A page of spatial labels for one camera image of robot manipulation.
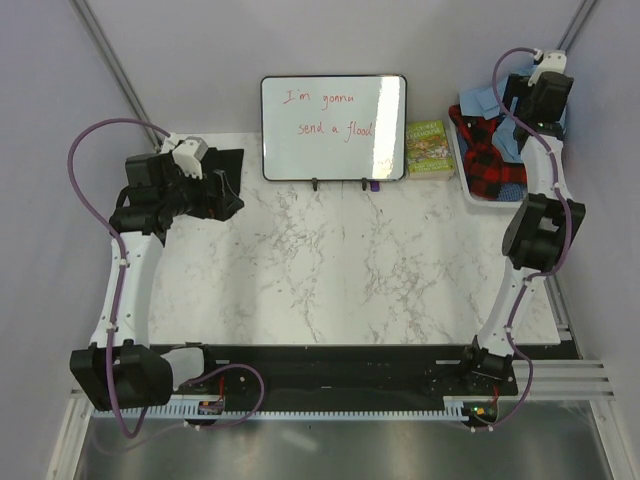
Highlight white plastic basket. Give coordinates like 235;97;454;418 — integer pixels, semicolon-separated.
446;119;523;210

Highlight white slotted cable duct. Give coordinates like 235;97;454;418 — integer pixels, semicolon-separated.
92;395;474;420

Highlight folded black shirt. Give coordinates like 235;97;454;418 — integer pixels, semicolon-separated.
201;147;245;196

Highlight white dry-erase board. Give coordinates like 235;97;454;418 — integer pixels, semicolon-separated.
260;74;407;182

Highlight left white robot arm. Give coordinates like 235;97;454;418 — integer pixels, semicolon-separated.
70;148;244;411

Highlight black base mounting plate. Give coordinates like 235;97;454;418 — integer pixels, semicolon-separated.
178;345;513;412

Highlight green paperback book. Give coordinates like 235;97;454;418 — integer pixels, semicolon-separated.
405;120;455;180

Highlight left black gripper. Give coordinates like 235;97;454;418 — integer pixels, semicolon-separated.
158;162;243;222

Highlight light blue long sleeve shirt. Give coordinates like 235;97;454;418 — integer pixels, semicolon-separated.
458;83;566;164

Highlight blue checkered cloth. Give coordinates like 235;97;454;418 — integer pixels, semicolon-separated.
494;183;526;203

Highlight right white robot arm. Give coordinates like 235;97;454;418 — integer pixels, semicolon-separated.
457;71;586;395

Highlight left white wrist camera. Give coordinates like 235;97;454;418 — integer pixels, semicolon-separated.
172;137;208;180

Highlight red black plaid shirt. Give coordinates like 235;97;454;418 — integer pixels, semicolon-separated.
448;104;527;199

